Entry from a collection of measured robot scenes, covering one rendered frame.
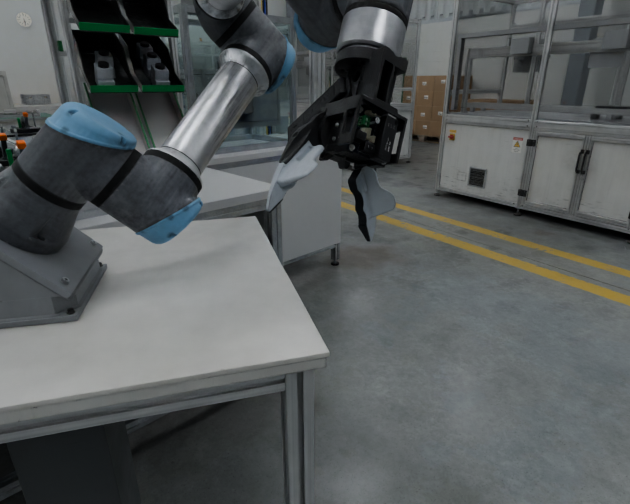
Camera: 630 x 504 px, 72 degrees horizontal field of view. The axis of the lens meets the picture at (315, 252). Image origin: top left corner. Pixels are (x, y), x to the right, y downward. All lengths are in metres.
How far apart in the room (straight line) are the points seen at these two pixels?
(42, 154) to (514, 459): 1.64
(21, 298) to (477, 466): 1.45
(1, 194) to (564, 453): 1.79
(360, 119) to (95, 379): 0.46
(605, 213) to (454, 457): 3.05
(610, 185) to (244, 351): 3.92
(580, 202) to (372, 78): 4.00
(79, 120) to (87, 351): 0.34
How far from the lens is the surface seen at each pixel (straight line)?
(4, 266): 0.79
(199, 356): 0.64
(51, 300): 0.80
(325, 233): 2.90
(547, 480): 1.77
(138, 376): 0.63
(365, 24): 0.53
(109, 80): 1.47
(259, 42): 0.97
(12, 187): 0.80
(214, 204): 1.44
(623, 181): 4.29
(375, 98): 0.48
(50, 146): 0.77
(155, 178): 0.77
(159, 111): 1.65
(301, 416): 0.73
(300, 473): 0.82
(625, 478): 1.91
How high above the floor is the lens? 1.22
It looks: 21 degrees down
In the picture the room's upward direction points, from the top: straight up
